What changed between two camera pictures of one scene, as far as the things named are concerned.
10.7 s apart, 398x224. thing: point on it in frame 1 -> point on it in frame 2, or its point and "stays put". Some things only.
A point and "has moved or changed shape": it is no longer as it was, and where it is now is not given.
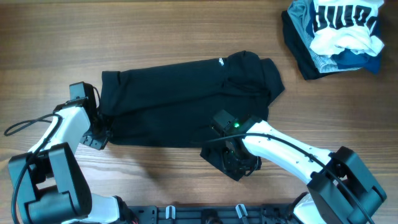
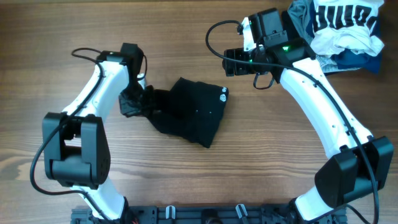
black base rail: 239,214 stays put
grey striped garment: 298,11 stays put
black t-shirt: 173,105 has moved or changed shape
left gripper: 98,143 -> 128,110
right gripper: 227,163 -> 240,69
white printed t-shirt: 345,24 stays put
